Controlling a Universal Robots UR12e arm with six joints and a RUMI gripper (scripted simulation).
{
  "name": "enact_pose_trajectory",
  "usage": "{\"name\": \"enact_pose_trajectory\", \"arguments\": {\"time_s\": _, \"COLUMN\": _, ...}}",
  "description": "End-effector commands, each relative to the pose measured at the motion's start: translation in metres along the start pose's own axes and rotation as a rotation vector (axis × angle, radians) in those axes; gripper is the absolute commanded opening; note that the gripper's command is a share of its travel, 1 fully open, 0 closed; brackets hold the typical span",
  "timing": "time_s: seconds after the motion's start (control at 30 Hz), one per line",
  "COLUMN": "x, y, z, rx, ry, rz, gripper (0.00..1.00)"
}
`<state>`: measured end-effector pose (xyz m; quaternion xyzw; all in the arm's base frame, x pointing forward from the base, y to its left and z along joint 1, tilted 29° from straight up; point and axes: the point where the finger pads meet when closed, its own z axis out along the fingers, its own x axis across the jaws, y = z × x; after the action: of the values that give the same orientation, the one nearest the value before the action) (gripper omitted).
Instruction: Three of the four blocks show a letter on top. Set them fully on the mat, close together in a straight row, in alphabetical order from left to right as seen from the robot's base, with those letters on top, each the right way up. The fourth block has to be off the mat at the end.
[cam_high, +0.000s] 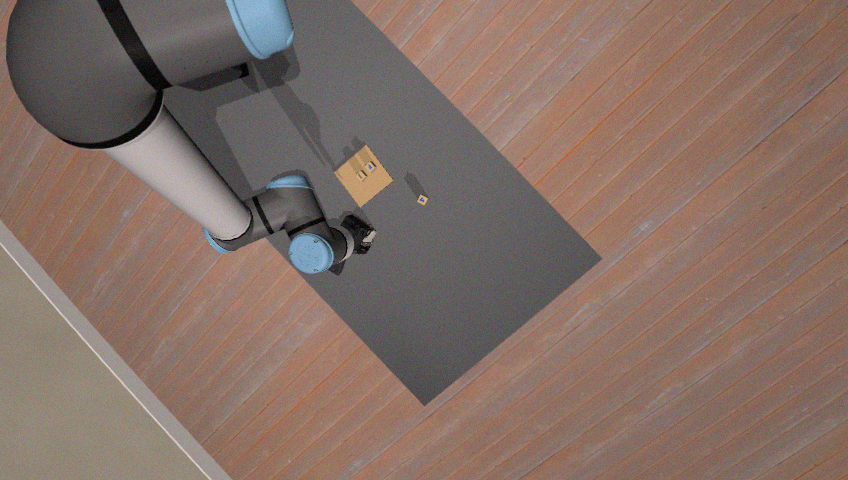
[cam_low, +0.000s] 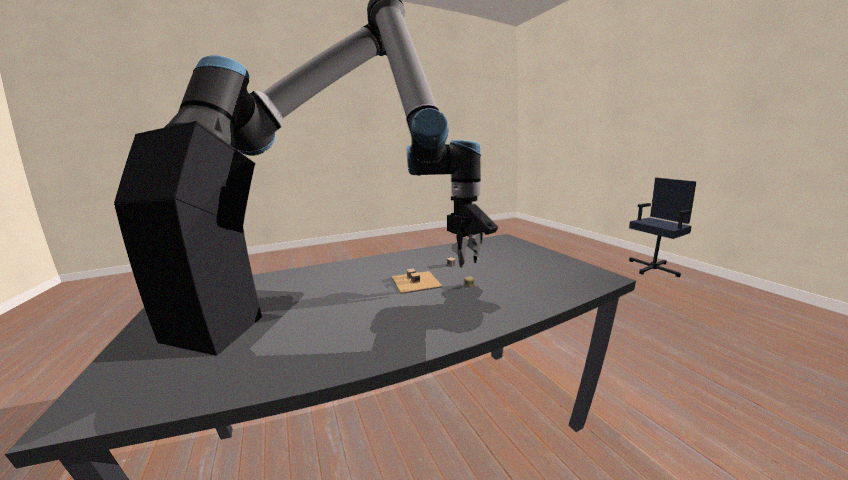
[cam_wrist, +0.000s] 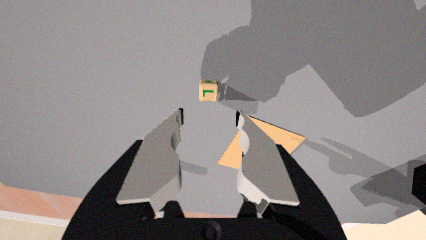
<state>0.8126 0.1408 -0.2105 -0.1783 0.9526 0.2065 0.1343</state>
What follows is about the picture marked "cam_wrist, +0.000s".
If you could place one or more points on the tan flat mat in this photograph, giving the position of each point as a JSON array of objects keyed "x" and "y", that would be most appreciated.
[{"x": 289, "y": 140}]

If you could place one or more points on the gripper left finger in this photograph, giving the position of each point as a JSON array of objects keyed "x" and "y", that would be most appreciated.
[{"x": 135, "y": 188}]

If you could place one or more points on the tan wooden letter block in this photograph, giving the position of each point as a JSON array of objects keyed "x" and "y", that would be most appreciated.
[{"x": 208, "y": 90}]

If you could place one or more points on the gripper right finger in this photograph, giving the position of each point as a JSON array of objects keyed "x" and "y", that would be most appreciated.
[{"x": 280, "y": 189}]

